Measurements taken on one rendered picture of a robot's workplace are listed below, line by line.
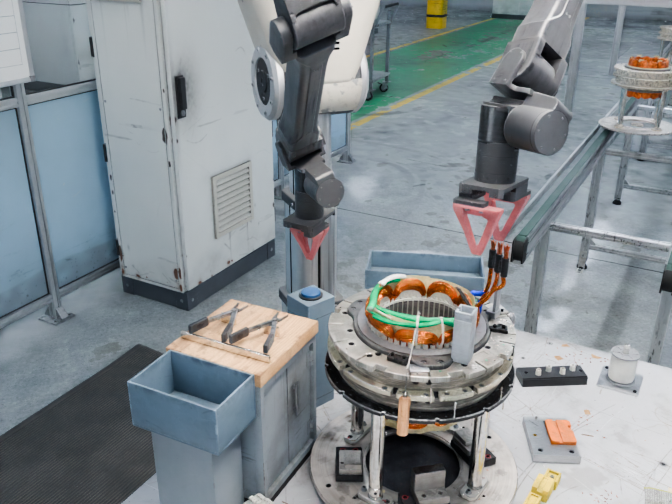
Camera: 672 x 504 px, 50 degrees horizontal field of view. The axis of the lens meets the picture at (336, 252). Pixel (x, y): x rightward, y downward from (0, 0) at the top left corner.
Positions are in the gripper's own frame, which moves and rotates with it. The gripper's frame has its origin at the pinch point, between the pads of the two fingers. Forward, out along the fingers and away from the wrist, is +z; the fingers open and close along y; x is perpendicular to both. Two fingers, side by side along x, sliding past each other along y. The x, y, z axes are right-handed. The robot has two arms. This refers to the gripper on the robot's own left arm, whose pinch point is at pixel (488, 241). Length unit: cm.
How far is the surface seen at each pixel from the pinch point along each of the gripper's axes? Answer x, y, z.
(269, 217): 209, 205, 80
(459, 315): 3.5, 0.2, 12.6
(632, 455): -19, 39, 50
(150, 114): 211, 125, 15
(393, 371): 10.5, -6.9, 21.4
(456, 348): 3.7, 0.7, 18.4
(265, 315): 41.5, -0.3, 22.7
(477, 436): 1.6, 8.1, 37.4
